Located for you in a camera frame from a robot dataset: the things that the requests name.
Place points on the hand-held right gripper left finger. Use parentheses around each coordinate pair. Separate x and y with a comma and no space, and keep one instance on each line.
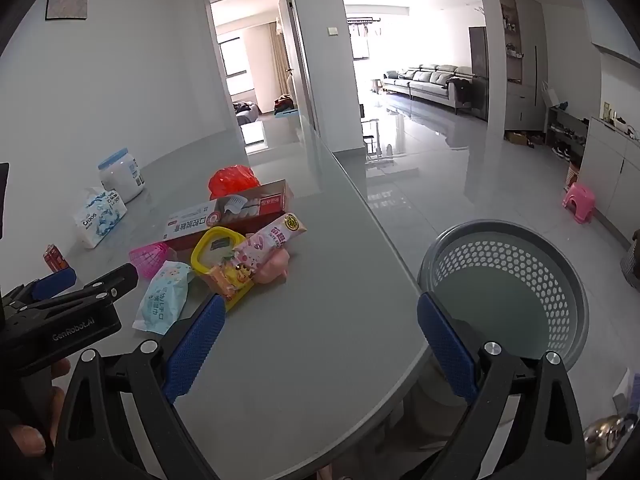
(196,342)

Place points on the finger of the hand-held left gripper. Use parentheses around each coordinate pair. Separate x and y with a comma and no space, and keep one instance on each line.
(55,280)
(117,277)

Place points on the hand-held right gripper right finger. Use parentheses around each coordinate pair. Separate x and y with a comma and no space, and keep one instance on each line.
(447,345)

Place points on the grey perforated basket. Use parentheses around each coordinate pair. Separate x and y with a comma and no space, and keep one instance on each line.
(505,270)

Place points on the person's left hand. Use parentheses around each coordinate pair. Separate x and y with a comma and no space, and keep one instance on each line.
(27,441)

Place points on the small red box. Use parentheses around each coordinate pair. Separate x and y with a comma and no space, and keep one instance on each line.
(54,259)

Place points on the pink mesh cone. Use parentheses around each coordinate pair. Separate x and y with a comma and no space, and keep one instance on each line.
(149,259)

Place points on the light blue wipes packet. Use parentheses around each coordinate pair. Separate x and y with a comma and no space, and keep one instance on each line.
(162,302)

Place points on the white blue tissue pack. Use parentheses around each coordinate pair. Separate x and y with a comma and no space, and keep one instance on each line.
(99,221)

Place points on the yellow orange snack packet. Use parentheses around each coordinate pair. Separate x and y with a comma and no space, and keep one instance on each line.
(231,282)

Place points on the yellow-rimmed container lid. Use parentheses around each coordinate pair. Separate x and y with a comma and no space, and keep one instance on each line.
(200,255)

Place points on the red white toothpaste box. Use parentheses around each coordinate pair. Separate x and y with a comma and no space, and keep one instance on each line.
(200,220)

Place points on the white jar with blue lid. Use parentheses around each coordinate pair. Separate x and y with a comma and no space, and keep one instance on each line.
(121,176)

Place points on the pink soft lump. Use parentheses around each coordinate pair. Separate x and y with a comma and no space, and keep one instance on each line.
(275,269)

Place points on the pink snack packet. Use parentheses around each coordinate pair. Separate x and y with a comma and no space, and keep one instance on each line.
(270,240)

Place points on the red plastic bag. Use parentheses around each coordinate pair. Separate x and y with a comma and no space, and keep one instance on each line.
(232,181)

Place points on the silver kettle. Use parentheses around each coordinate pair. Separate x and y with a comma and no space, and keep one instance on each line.
(605,437)

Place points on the pink plastic stool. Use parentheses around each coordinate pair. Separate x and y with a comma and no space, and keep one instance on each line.
(579,202)

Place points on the checkered dark cloth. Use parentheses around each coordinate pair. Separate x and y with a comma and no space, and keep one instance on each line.
(631,260)

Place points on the bed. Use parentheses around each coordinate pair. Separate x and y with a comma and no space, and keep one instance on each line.
(245,114)

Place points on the cardboard box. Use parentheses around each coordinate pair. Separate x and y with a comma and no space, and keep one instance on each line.
(517,138)

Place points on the white low cabinet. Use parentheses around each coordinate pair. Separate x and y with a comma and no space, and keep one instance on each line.
(612,175)

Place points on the shoe rack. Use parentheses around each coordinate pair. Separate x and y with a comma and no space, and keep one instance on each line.
(565,135)

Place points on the grey sofa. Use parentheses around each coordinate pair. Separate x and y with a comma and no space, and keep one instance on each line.
(430,82)

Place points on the white paper bag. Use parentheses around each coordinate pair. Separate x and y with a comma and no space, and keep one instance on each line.
(549,95)

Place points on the dark tall cabinet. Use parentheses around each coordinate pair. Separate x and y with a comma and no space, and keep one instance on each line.
(478,72)

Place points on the white room door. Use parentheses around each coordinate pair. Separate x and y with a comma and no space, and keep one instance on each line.
(302,75)

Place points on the grey wall cupboard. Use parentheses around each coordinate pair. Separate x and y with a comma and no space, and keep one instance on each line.
(525,60)

